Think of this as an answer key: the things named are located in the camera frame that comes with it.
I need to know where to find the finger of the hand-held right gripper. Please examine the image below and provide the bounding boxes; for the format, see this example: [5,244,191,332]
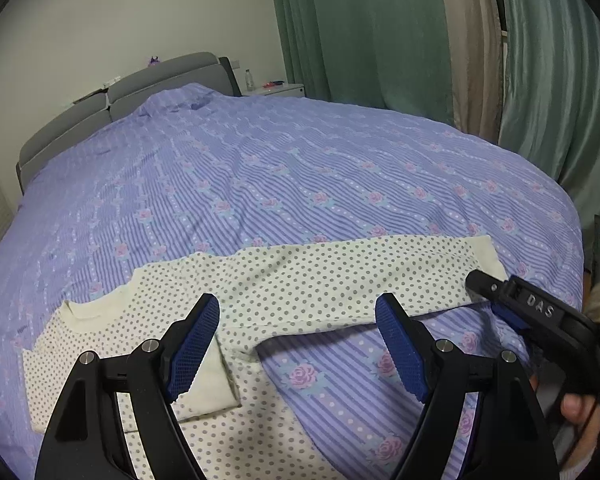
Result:
[466,270,514,307]
[491,302,535,337]

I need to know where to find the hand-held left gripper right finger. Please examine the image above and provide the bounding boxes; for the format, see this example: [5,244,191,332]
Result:
[374,293,563,480]

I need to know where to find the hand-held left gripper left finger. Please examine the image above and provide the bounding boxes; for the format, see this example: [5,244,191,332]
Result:
[34,293,221,480]

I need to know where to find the cream polka dot shirt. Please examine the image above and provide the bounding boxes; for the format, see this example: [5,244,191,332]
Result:
[24,234,510,480]

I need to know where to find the person's right hand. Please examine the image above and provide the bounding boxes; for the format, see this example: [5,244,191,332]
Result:
[560,394,600,431]

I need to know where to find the purple floral striped bedspread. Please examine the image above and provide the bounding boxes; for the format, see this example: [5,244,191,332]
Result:
[0,82,583,480]

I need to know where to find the beige curtain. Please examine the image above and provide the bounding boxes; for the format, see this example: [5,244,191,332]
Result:
[435,0,506,143]

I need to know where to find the white nightstand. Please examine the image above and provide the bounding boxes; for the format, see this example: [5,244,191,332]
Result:
[242,82,306,99]

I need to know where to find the grey upholstered headboard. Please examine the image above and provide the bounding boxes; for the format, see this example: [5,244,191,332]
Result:
[17,51,243,198]

